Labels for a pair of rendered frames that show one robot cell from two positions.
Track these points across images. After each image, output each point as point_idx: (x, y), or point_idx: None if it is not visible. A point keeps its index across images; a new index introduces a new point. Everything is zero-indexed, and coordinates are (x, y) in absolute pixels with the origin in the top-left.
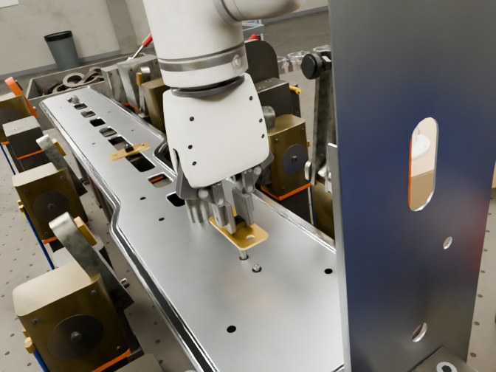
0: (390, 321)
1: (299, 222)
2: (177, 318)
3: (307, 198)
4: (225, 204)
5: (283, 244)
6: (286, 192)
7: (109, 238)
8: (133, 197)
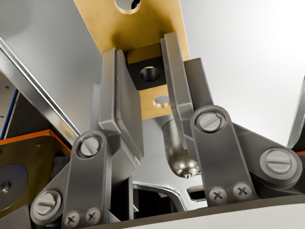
0: None
1: (3, 58)
2: None
3: (11, 125)
4: (189, 113)
5: (48, 10)
6: (35, 138)
7: None
8: None
